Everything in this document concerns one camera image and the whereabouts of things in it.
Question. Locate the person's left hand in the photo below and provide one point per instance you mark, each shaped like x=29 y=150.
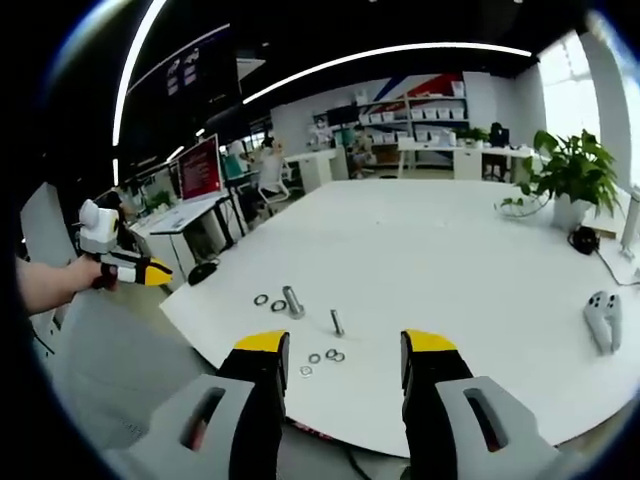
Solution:
x=85 y=274

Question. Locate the grey partition panel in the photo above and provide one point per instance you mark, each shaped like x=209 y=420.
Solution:
x=47 y=225

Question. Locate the white office desk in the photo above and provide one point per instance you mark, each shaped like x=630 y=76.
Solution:
x=185 y=220

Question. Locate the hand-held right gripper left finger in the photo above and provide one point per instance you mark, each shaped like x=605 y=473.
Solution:
x=227 y=420

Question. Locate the long ceiling light strip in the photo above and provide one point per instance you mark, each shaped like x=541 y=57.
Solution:
x=380 y=57

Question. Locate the small threaded stud bolt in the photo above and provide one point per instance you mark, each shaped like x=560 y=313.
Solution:
x=336 y=322

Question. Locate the white game controller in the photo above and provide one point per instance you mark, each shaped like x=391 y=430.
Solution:
x=602 y=320

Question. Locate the potted green plant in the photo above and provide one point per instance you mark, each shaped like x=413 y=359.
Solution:
x=570 y=175

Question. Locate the large metal washer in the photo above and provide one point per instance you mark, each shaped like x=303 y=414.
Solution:
x=260 y=300
x=278 y=304

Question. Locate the white office chair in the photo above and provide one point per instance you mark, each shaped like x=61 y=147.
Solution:
x=277 y=187

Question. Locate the white counter desk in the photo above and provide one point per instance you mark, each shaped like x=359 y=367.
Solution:
x=462 y=155

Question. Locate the shelf with white bins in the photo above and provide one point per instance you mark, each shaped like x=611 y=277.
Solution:
x=415 y=120

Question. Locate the large threaded stud bolt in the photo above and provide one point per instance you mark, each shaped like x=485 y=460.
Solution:
x=293 y=301

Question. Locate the white stand post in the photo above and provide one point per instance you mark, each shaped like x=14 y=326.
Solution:
x=631 y=220

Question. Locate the curved ceiling light strip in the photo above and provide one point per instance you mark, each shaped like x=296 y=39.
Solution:
x=131 y=65

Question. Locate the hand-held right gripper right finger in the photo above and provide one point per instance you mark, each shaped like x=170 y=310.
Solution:
x=450 y=425

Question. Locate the red screen monitor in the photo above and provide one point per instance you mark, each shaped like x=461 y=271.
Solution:
x=199 y=170

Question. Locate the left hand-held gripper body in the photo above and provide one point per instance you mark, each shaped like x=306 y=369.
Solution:
x=97 y=227

